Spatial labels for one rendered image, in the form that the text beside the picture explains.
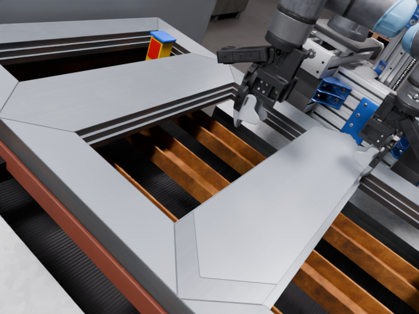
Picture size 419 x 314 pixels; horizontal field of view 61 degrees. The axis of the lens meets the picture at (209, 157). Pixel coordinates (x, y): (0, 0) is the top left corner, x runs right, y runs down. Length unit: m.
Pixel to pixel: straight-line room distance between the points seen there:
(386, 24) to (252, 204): 0.41
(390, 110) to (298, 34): 0.34
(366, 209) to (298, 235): 0.58
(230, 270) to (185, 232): 0.09
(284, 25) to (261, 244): 0.38
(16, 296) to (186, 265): 0.25
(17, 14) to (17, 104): 0.40
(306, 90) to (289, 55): 0.70
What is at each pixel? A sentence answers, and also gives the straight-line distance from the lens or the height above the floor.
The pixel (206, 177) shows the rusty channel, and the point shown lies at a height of 0.69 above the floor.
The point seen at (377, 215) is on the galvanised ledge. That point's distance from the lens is 1.25.
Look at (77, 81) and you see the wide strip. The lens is 0.86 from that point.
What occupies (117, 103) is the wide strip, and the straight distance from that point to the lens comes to 0.82.
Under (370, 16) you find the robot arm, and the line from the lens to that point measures 0.76.
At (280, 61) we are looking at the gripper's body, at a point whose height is 1.09.
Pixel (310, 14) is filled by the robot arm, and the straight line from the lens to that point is 0.67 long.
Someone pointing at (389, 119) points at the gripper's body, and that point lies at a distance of 0.92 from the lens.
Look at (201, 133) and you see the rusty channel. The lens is 1.10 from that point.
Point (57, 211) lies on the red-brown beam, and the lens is 0.67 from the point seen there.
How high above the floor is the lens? 1.30
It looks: 36 degrees down
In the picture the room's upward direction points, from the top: 24 degrees clockwise
